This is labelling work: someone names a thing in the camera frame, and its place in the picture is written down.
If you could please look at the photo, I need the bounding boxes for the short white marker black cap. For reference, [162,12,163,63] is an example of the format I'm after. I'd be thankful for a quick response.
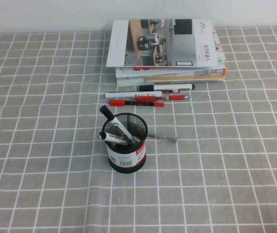
[97,132,127,144]

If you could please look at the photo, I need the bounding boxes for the long white marker black cap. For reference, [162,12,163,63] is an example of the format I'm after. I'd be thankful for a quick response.
[99,105,136,147]

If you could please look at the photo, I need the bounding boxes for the white paint marker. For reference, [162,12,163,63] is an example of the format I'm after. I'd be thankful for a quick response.
[104,91,163,100]

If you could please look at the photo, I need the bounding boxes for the black mesh pen holder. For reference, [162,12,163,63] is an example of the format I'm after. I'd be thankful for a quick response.
[102,112,149,174]

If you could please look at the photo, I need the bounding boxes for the white marker with black ends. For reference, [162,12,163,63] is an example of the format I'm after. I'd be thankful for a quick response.
[139,83,196,92]

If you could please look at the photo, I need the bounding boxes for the book with patterned cover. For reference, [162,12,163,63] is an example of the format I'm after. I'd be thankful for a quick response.
[211,27,226,66]

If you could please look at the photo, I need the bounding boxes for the book with orange spine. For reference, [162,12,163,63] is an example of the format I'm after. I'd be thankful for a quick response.
[144,68,227,83]

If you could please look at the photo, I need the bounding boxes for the grey white checked tablecloth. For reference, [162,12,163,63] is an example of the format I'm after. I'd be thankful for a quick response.
[0,25,277,233]

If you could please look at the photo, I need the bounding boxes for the white brochure with office photo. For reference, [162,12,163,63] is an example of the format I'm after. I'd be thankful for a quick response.
[105,18,219,69]

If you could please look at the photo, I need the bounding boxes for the red gel pen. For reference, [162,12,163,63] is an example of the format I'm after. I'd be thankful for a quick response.
[132,95,190,102]

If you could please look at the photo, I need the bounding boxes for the white book with red print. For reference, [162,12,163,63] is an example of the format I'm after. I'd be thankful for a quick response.
[115,64,225,79]

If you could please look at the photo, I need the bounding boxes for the grey pen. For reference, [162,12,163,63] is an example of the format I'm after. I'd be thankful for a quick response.
[147,133,178,144]

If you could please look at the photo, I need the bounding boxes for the red double-ended marker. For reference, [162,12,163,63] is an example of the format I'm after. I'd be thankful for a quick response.
[108,99,165,108]

